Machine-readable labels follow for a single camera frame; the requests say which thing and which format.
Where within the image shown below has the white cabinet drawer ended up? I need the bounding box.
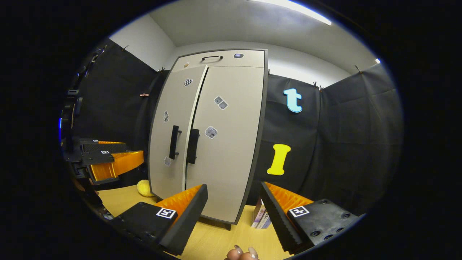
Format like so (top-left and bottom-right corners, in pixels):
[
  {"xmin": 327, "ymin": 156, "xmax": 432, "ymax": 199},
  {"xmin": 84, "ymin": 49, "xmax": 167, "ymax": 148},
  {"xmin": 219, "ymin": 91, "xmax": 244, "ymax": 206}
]
[{"xmin": 173, "ymin": 50, "xmax": 266, "ymax": 73}]

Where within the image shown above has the small book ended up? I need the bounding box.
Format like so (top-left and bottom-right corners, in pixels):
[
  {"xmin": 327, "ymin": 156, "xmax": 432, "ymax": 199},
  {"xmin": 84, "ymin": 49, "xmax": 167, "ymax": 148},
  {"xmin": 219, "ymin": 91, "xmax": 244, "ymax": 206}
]
[
  {"xmin": 258, "ymin": 211, "xmax": 272, "ymax": 229},
  {"xmin": 252, "ymin": 198, "xmax": 266, "ymax": 228}
]

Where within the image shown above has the yellow round object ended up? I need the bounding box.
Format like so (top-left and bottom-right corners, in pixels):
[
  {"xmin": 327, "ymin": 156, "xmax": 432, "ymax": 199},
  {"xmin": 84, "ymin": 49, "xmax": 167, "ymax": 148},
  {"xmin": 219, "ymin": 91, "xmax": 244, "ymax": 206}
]
[{"xmin": 136, "ymin": 179, "xmax": 156, "ymax": 198}]

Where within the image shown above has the black door handle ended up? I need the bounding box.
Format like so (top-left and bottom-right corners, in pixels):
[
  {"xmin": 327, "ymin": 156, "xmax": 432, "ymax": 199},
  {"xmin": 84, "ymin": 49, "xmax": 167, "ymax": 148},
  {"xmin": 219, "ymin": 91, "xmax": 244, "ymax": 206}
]
[
  {"xmin": 186, "ymin": 128, "xmax": 200, "ymax": 165},
  {"xmin": 169, "ymin": 125, "xmax": 182, "ymax": 160}
]

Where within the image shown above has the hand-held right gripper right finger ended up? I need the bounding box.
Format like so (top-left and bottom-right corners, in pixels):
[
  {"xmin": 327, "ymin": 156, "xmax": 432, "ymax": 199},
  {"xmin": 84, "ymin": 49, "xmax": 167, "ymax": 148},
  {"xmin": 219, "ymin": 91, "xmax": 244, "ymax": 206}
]
[{"xmin": 260, "ymin": 181, "xmax": 361, "ymax": 255}]

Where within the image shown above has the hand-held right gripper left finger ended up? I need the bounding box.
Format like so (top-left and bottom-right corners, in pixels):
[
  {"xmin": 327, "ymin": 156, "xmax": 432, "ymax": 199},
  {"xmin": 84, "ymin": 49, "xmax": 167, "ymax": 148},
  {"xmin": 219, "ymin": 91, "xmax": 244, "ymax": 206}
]
[{"xmin": 112, "ymin": 184, "xmax": 209, "ymax": 256}]

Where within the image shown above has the black backdrop cloth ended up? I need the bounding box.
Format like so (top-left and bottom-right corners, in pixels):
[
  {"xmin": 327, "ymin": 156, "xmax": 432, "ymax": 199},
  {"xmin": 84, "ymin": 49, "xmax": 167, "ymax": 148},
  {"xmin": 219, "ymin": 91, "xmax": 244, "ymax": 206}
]
[{"xmin": 70, "ymin": 38, "xmax": 403, "ymax": 217}]

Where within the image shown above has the grey and white cabinet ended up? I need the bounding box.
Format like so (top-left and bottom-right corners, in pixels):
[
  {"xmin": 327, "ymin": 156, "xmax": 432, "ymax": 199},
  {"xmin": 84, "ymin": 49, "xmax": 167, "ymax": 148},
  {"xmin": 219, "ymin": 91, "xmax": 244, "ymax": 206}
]
[{"xmin": 147, "ymin": 49, "xmax": 269, "ymax": 231}]

